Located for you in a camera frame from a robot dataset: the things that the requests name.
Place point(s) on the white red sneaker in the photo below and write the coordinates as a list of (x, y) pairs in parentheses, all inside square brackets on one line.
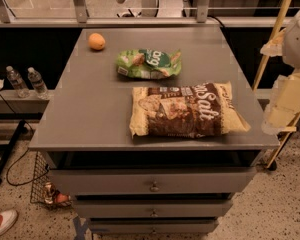
[(7, 219)]

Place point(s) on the green rice chip bag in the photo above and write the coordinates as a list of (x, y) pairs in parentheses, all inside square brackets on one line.
[(148, 64)]

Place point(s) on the left clear water bottle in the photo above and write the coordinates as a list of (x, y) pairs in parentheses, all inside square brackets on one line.
[(17, 82)]

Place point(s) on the grey drawer cabinet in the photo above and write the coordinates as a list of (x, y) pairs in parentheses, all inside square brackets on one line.
[(86, 123)]

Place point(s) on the middle grey drawer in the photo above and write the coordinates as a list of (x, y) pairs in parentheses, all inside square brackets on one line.
[(151, 208)]

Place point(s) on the black wire basket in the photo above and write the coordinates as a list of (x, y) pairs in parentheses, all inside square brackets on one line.
[(43, 191)]

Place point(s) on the clear water bottle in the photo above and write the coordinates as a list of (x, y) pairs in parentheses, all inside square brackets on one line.
[(17, 82), (38, 83)]

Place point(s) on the brown yellow chip bag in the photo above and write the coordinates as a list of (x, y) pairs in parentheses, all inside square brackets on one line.
[(187, 111)]

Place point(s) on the grey drawer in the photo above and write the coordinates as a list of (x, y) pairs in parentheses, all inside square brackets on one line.
[(152, 181), (107, 227), (151, 208)]

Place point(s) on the top grey drawer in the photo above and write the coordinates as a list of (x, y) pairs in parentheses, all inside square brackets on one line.
[(152, 181)]

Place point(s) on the right clear water bottle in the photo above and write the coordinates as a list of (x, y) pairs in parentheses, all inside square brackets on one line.
[(38, 83)]

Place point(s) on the bottom grey drawer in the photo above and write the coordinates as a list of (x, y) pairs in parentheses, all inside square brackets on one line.
[(107, 227)]

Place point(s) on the black metal bar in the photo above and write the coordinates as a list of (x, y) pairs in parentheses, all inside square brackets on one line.
[(9, 147)]

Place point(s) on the orange fruit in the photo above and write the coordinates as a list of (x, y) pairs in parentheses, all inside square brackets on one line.
[(96, 41)]

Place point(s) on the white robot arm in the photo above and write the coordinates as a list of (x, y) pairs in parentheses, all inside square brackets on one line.
[(291, 43)]

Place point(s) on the grey metal railing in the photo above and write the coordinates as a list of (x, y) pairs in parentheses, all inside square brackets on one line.
[(90, 13)]

